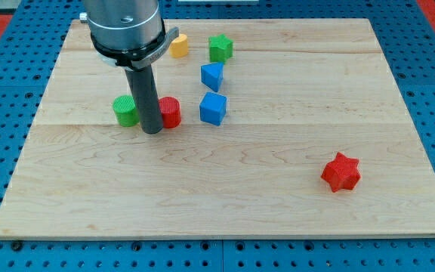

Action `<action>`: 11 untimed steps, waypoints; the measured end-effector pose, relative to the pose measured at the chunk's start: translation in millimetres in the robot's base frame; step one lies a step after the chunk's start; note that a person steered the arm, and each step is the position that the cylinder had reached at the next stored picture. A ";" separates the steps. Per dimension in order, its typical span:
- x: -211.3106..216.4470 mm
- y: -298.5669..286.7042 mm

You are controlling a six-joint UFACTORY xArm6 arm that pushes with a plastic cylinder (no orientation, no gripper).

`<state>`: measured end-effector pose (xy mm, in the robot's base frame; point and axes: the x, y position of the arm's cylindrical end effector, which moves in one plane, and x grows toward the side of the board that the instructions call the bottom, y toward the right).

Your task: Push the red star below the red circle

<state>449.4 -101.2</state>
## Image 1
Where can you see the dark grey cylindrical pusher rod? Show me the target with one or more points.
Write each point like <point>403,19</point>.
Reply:
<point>143,90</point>

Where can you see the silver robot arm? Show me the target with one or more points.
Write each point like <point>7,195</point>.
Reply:
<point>131,34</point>

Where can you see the green star block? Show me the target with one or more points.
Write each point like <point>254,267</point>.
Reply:
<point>220,48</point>

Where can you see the red star block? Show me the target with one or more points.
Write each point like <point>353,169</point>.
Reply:
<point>342,173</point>

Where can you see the green cylinder block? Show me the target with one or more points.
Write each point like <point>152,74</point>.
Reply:
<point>125,111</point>

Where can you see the red cylinder block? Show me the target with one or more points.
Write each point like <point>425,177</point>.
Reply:
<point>170,110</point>

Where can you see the yellow cylinder block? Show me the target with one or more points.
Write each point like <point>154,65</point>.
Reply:
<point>179,46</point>

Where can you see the blue triangle block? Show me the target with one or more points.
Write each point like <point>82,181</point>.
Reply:
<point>212,75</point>

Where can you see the blue cube block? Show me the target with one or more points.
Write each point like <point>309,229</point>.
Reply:
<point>212,108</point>

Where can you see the light wooden board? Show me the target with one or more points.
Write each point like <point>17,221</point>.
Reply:
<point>298,91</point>

